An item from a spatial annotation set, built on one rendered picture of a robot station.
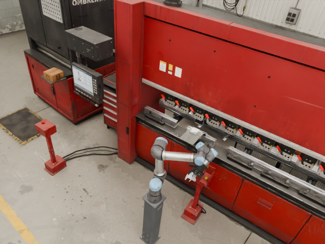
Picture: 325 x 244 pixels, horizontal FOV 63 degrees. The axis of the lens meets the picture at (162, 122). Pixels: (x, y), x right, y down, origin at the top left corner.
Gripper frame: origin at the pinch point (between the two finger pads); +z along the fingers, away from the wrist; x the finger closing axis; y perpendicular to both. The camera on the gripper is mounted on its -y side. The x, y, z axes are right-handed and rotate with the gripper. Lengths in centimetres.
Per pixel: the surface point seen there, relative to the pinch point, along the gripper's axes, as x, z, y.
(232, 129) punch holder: 51, -63, -30
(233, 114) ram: 36, -76, -33
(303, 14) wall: 268, -363, -217
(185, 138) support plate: 42, -22, -63
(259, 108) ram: 30, -94, -10
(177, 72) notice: -2, -72, -98
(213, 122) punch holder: 45, -57, -50
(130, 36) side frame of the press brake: -55, -67, -133
